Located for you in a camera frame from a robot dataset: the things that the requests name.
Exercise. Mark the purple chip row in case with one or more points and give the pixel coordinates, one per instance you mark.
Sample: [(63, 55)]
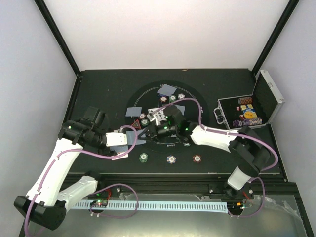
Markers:
[(247, 122)]

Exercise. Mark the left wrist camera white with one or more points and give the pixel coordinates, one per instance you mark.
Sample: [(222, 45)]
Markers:
[(115, 139)]

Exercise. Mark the blue card top seat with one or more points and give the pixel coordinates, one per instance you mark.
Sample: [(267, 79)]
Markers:
[(166, 90)]

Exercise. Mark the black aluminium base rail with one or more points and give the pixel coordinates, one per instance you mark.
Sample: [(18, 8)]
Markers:
[(184, 184)]

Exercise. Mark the red white chip top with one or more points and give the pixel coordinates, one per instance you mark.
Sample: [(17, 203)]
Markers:
[(163, 99)]

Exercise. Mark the face up spades card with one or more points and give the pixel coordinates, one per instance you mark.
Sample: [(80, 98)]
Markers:
[(160, 115)]

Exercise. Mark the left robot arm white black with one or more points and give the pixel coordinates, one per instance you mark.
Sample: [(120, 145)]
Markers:
[(47, 205)]

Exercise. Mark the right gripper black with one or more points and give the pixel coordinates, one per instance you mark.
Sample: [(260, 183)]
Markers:
[(154, 133)]

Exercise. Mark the brown poker chip stack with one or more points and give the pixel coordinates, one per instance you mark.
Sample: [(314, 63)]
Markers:
[(197, 158)]

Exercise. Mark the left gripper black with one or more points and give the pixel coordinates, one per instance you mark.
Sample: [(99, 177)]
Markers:
[(105, 152)]

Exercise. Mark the red triangular marker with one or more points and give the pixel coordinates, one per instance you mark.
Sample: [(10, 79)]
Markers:
[(136, 124)]

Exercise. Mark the aluminium poker case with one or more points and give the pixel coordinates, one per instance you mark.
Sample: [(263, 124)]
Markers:
[(267, 100)]

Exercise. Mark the face up clubs card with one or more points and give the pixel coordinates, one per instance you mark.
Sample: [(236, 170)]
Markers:
[(153, 110)]

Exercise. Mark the round black poker mat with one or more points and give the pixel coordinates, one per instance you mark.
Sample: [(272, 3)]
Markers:
[(196, 110)]

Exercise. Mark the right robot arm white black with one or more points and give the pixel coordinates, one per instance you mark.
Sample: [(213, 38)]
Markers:
[(244, 144)]

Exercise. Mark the white perforated strip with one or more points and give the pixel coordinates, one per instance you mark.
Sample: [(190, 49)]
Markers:
[(196, 206)]

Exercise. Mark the green poker chip stack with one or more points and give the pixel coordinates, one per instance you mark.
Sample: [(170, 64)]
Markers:
[(143, 157)]

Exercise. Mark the orange yellow card box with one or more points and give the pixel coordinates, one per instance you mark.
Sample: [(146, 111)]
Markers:
[(250, 115)]

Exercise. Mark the blue card box in case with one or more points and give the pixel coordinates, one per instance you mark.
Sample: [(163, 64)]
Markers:
[(247, 107)]

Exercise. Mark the brown chip row in case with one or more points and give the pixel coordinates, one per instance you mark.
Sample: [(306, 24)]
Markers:
[(245, 100)]

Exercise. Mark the blue playing card deck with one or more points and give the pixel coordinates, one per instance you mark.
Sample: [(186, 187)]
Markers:
[(119, 151)]

